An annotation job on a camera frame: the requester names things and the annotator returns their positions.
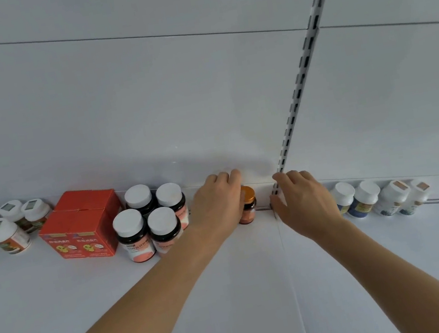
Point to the person's right thumb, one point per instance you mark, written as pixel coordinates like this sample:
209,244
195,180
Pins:
279,208

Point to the person's left fingers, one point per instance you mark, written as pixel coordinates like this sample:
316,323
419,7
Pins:
224,180

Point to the person's left hand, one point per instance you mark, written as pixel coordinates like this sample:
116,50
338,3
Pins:
214,211

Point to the dark bottle with white cap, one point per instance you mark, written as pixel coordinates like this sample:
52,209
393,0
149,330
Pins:
131,235
165,231
138,197
171,198

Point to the person's left forearm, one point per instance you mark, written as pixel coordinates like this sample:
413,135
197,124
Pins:
143,313

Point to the person's right forearm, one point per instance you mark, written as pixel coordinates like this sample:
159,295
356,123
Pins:
401,284

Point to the white bottle with orange label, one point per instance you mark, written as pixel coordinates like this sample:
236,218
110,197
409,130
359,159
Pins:
11,209
7,237
37,211

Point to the orange-capped pill bottle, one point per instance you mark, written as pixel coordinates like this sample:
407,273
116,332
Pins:
249,207

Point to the person's right hand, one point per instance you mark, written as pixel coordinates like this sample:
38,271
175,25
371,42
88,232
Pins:
307,208

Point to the red cardboard box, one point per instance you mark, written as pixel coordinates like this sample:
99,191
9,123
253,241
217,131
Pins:
92,237
58,243
85,197

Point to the white bottle with tan-stickered cap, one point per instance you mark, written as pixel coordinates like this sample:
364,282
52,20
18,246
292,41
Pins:
415,197
392,197

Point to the white slotted shelf upright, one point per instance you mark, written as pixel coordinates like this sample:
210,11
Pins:
308,46

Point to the white-capped bottle with blue label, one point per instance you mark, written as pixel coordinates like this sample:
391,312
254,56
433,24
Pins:
364,198
343,195

